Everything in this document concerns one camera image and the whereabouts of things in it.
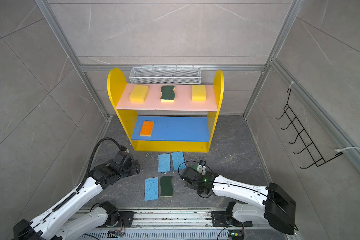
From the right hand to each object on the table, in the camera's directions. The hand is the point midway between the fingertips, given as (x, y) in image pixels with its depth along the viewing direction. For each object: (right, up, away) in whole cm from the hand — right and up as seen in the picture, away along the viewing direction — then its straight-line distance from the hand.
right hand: (192, 181), depth 82 cm
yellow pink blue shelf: (-5, +31, +16) cm, 35 cm away
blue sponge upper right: (-8, +9, +11) cm, 16 cm away
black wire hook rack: (+50, +17, -22) cm, 57 cm away
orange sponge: (-28, +29, +10) cm, 42 cm away
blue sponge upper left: (-17, +7, +11) cm, 22 cm away
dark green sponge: (-15, -4, +3) cm, 16 cm away
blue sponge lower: (-23, -5, 0) cm, 23 cm away
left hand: (-31, +10, -2) cm, 33 cm away
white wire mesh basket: (-16, +65, +16) cm, 69 cm away
